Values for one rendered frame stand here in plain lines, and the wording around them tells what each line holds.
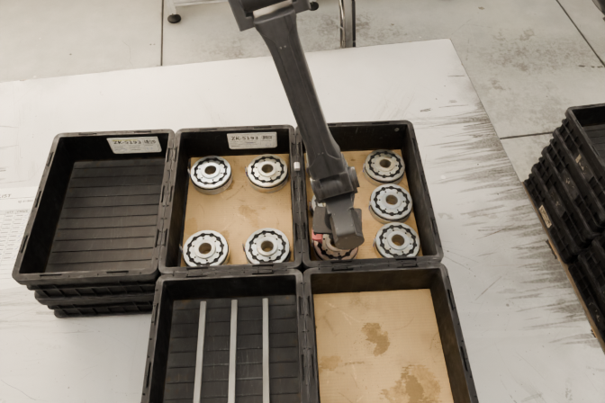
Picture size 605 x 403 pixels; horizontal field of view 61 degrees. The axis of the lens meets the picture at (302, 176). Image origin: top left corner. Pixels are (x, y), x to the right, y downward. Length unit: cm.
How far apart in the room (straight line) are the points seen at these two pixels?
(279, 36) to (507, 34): 258
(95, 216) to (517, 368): 105
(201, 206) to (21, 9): 256
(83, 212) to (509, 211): 112
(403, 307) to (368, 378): 17
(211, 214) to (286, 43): 61
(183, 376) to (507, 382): 71
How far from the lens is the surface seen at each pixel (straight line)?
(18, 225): 158
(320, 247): 117
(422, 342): 115
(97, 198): 138
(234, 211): 127
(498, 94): 288
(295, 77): 80
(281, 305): 115
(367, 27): 312
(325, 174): 91
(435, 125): 165
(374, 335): 113
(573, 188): 204
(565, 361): 138
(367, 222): 125
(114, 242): 129
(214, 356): 113
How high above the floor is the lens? 189
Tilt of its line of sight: 54 degrees down
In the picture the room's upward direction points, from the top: straight up
